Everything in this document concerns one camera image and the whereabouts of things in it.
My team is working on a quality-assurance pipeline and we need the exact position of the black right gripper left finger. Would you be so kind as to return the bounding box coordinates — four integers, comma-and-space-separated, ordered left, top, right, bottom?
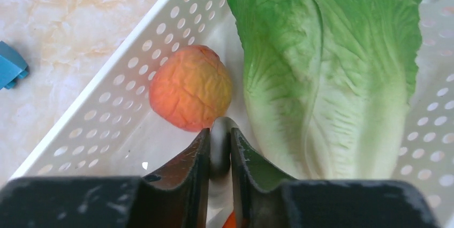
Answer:
1, 128, 210, 227

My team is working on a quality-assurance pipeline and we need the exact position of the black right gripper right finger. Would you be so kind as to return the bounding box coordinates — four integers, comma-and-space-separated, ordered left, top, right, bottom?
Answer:
231, 128, 439, 227

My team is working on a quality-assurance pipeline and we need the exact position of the orange mini pumpkin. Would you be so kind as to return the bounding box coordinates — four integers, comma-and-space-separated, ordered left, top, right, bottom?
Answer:
222, 212, 237, 228

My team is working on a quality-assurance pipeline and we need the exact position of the peach fruit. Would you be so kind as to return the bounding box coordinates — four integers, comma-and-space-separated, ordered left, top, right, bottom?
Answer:
149, 44, 233, 132

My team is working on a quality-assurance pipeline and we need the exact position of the green lettuce leaf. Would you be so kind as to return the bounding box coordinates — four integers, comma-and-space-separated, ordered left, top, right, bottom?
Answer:
226, 0, 422, 179

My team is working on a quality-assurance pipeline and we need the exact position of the blue block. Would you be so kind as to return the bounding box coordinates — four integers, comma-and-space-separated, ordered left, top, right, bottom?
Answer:
1, 41, 29, 89

